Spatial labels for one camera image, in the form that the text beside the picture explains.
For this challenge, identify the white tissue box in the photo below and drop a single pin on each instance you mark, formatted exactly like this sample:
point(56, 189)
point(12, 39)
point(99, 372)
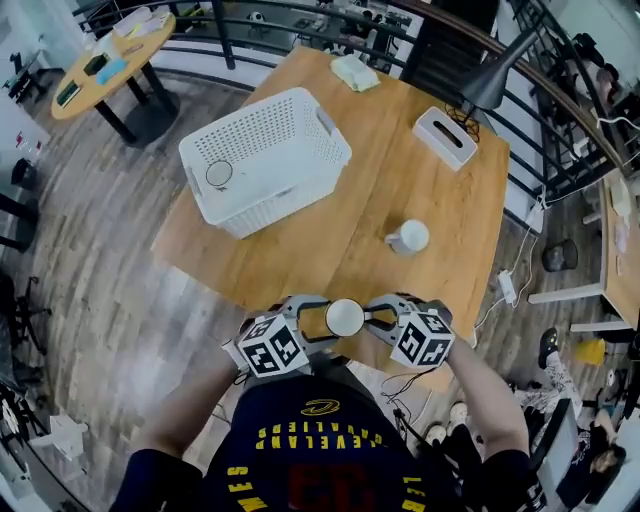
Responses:
point(440, 145)

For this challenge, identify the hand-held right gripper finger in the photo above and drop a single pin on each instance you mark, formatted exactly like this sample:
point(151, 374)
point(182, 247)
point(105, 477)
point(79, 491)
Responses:
point(387, 302)
point(387, 332)

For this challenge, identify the white wristband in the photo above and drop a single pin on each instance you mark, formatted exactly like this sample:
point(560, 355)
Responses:
point(236, 356)

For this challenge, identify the black stool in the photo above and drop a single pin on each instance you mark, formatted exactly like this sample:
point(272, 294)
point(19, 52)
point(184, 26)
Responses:
point(22, 225)

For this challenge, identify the pastel paper stack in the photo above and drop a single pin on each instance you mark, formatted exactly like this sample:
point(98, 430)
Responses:
point(140, 22)

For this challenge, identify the long wooden table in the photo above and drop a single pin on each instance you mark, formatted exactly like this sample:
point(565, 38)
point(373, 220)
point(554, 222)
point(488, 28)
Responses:
point(622, 280)

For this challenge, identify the person's left hand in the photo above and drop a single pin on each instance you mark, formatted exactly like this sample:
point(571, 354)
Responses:
point(276, 308)

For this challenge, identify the white mug with pattern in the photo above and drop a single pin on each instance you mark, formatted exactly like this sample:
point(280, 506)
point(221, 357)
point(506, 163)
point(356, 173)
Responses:
point(219, 173)

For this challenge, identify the black mesh waste basket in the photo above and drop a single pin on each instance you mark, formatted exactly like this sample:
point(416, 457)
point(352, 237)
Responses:
point(560, 256)

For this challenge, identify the small white floor stand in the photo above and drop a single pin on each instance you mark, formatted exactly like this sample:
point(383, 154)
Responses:
point(62, 437)

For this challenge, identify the white plastic basket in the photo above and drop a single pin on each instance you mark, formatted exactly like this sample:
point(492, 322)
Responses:
point(280, 165)

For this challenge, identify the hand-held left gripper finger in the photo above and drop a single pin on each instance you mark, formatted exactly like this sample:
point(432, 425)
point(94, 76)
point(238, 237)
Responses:
point(320, 345)
point(312, 301)

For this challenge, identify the light blue cloth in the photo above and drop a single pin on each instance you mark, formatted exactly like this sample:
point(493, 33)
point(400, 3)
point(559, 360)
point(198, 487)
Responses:
point(112, 72)

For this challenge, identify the plain white mug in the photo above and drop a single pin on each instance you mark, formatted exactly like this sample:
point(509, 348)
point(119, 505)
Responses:
point(412, 236)

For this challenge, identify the person's right hand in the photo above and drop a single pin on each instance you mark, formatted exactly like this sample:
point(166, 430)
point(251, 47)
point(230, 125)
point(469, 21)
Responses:
point(439, 309)

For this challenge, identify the green book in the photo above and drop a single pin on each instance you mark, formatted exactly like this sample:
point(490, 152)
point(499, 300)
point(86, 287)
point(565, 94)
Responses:
point(68, 93)

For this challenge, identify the small black box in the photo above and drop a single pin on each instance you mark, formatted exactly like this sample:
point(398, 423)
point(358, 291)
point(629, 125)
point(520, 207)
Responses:
point(96, 64)

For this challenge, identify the person's left forearm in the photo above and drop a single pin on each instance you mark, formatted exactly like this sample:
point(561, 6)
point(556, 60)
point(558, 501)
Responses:
point(185, 410)

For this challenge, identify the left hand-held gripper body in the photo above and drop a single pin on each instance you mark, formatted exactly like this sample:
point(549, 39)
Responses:
point(272, 345)

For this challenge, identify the white cabinet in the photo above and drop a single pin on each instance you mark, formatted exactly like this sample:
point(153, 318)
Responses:
point(20, 125)

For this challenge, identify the small black trash can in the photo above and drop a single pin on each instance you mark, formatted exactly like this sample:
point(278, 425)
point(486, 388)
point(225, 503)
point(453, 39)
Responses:
point(24, 175)

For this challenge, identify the white power strip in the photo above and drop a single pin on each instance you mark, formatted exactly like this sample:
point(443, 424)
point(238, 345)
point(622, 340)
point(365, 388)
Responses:
point(507, 286)

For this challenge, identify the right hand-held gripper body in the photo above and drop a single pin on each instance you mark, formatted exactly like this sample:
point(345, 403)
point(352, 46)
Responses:
point(422, 342)

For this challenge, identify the round wooden table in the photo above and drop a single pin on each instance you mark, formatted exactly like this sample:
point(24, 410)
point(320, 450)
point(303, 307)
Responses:
point(140, 55)

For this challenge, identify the pale green folded cloth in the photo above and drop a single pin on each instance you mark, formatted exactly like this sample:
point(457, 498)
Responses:
point(355, 72)

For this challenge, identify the yellow bag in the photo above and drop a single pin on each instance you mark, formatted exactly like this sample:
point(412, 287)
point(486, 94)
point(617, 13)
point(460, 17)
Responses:
point(590, 352)

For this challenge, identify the person's dark blue jersey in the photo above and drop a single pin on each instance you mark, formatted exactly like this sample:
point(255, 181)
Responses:
point(320, 450)

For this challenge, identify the dark computer monitor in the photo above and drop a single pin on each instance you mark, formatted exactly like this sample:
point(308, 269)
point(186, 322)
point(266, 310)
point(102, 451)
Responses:
point(557, 445)

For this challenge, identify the black cone desk lamp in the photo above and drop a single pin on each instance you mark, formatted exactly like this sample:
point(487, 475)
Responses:
point(487, 85)

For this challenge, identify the person's right forearm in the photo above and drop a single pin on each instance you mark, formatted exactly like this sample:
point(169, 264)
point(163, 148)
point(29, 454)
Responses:
point(490, 400)

